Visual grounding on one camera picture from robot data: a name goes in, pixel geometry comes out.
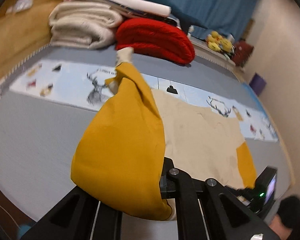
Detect beige and mustard garment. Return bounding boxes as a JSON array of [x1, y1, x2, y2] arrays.
[[71, 47, 257, 220]]

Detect person's right hand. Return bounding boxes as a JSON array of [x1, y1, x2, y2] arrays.
[[269, 215, 293, 240]]

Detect purple box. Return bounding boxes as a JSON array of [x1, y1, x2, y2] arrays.
[[249, 73, 267, 96]]

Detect light blue printed bed runner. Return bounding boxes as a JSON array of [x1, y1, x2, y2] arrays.
[[9, 60, 279, 142]]

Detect dark red bag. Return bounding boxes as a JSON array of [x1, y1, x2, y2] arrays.
[[231, 39, 254, 67]]

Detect red folded blanket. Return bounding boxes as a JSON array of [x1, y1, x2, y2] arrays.
[[115, 18, 195, 66]]

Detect yellow plush toys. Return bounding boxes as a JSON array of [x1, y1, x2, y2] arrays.
[[205, 31, 234, 54]]

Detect white rolled cloth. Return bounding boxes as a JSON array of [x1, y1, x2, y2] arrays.
[[108, 0, 171, 17]]

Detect cream folded blanket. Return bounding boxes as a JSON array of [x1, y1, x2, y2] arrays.
[[49, 2, 123, 50]]

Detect blue curtain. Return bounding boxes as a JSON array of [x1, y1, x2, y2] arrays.
[[169, 0, 258, 40]]

